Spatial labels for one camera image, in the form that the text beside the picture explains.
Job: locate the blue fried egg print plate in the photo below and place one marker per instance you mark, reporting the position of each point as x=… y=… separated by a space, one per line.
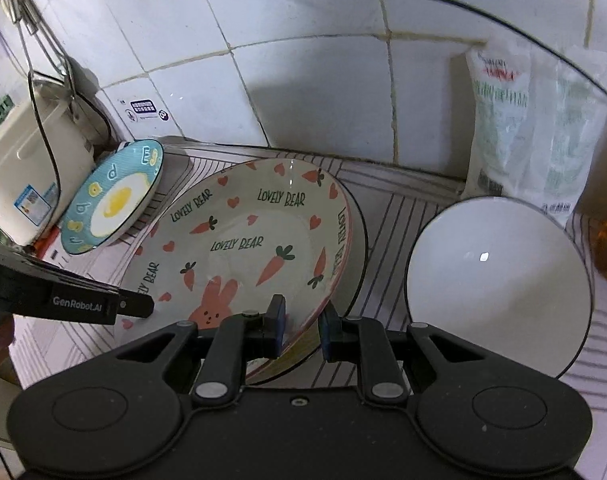
x=113 y=195

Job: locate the white rice cooker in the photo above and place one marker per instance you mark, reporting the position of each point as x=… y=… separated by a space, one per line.
x=18 y=160

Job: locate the metal hanging utensil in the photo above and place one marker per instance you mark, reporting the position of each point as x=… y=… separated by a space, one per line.
x=43 y=35

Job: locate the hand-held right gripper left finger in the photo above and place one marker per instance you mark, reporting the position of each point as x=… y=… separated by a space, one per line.
x=282 y=321

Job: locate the carrot and rabbit print plate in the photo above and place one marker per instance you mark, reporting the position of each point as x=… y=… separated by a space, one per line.
x=243 y=220

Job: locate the green print plastic bag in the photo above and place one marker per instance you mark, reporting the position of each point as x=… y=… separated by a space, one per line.
x=568 y=135

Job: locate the white bowl with black rim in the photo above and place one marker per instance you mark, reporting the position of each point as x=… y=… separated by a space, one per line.
x=498 y=285

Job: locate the wall sticker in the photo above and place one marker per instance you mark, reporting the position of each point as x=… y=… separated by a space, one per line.
x=144 y=109

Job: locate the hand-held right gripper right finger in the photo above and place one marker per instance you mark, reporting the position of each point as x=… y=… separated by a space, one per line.
x=325 y=331

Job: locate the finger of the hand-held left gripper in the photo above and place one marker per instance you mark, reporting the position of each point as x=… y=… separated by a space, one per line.
x=136 y=304

